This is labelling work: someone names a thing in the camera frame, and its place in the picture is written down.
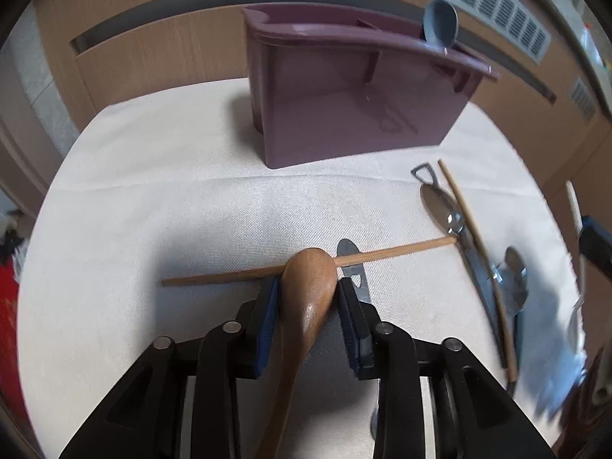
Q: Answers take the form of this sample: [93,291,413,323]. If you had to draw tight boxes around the white plastic spoon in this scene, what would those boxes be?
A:
[565,179,589,353]

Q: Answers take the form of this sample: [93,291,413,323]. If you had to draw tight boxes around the black handled metal spoon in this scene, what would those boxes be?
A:
[504,247,528,372]

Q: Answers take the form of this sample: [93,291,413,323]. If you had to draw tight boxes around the wooden chopstick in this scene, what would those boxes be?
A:
[438,159,519,386]
[160,236,457,287]

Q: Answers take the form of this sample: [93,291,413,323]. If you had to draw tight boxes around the shovel handle metal spoon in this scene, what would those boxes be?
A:
[411,163,506,369]

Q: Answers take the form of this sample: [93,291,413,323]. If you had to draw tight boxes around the brown wooden spoon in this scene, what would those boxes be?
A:
[255,247,338,458]

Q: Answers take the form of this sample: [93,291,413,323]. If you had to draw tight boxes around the small grey vent grille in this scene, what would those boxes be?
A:
[570,78,597,122]

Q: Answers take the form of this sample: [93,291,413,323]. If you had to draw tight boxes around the cream tablecloth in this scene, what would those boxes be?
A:
[18,79,578,458]

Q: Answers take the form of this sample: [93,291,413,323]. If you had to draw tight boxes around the purple plastic utensil caddy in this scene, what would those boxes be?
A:
[243,3,499,169]

